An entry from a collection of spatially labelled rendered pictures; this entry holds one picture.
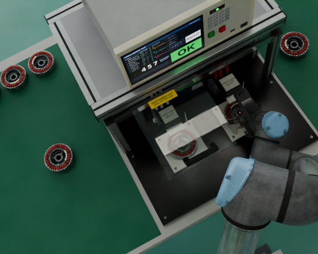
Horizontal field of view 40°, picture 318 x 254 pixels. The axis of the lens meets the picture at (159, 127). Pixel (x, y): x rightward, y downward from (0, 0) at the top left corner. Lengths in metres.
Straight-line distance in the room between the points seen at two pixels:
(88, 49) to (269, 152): 0.66
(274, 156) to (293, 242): 1.07
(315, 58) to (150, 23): 0.82
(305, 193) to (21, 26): 2.48
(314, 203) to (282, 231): 1.40
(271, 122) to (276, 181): 0.40
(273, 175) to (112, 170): 0.85
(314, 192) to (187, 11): 0.59
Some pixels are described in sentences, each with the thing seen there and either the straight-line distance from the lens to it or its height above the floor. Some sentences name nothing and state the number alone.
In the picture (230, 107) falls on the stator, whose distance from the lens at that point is 1.63.
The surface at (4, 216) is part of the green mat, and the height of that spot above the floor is 0.75.
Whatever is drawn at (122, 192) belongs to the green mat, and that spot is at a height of 0.75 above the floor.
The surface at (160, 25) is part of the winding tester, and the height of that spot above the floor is 1.32.
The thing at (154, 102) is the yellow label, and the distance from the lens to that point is 1.38.
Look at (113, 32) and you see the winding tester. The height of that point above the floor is 1.32.
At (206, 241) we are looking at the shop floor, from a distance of 2.33.
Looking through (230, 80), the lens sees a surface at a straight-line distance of 1.57.
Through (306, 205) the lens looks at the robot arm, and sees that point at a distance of 0.95.
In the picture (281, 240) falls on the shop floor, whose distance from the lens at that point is 2.35.
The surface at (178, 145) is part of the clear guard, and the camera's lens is 1.32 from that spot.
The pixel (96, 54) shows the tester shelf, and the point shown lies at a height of 1.11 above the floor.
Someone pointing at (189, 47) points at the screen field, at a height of 1.18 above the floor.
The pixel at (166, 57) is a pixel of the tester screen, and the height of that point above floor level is 1.19.
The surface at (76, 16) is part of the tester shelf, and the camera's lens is 1.56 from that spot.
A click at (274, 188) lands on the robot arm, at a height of 1.40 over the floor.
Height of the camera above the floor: 2.31
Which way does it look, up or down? 67 degrees down
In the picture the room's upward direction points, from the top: 19 degrees counter-clockwise
